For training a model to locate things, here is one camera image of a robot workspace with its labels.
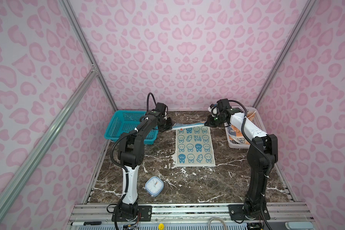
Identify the white plastic basket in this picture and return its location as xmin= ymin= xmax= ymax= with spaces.
xmin=225 ymin=107 xmax=267 ymax=149

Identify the blue bunny pattern towel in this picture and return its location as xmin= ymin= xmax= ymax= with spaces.
xmin=172 ymin=123 xmax=216 ymax=167

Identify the teal plastic basket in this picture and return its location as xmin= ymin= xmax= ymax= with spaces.
xmin=104 ymin=110 xmax=146 ymax=142

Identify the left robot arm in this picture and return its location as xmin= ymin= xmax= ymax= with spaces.
xmin=110 ymin=109 xmax=173 ymax=223

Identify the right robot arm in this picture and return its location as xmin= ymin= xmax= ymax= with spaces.
xmin=205 ymin=108 xmax=278 ymax=219

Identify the orange white towel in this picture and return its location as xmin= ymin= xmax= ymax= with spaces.
xmin=227 ymin=112 xmax=261 ymax=144

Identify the light blue alarm clock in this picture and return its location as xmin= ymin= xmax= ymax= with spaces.
xmin=145 ymin=176 xmax=164 ymax=197

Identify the clear tube loop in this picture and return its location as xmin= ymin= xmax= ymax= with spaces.
xmin=207 ymin=217 xmax=228 ymax=230

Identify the yellow cap object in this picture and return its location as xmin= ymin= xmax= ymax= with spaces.
xmin=158 ymin=223 xmax=165 ymax=230

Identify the white grey device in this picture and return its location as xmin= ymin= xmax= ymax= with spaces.
xmin=285 ymin=221 xmax=314 ymax=230

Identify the black white marker pen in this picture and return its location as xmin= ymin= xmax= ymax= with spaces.
xmin=71 ymin=221 xmax=102 ymax=226

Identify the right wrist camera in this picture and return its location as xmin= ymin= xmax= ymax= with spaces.
xmin=208 ymin=99 xmax=231 ymax=116

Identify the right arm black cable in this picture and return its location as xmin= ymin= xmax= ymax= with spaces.
xmin=228 ymin=100 xmax=274 ymax=230

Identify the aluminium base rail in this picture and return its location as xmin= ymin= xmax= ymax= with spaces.
xmin=66 ymin=202 xmax=317 ymax=230

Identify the right aluminium corner post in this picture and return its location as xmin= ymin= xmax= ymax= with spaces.
xmin=253 ymin=0 xmax=318 ymax=109

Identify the aluminium corner frame post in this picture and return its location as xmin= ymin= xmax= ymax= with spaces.
xmin=59 ymin=0 xmax=118 ymax=111

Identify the diagonal aluminium frame bar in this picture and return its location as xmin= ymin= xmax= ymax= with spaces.
xmin=0 ymin=71 xmax=98 ymax=223

